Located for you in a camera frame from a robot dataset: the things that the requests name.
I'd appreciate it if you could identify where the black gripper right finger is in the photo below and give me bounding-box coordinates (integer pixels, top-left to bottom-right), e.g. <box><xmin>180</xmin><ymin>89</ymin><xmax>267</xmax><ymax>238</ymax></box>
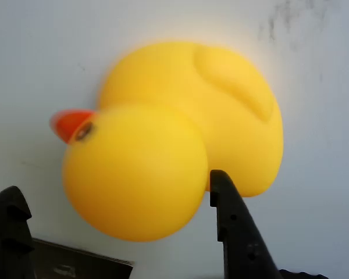
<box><xmin>209</xmin><ymin>170</ymin><xmax>283</xmax><ymax>279</ymax></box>

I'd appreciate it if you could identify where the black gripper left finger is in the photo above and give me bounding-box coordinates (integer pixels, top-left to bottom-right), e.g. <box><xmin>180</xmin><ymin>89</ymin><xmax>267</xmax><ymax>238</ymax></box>
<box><xmin>0</xmin><ymin>185</ymin><xmax>35</xmax><ymax>279</ymax></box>

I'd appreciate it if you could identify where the yellow rubber duck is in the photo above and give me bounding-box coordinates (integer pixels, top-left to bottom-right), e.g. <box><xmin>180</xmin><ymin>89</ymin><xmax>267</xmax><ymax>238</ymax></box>
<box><xmin>48</xmin><ymin>41</ymin><xmax>284</xmax><ymax>242</ymax></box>

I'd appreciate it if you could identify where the black cardboard square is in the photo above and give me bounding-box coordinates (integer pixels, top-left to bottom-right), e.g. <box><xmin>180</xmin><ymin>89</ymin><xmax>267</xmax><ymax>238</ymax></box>
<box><xmin>31</xmin><ymin>237</ymin><xmax>135</xmax><ymax>279</ymax></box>

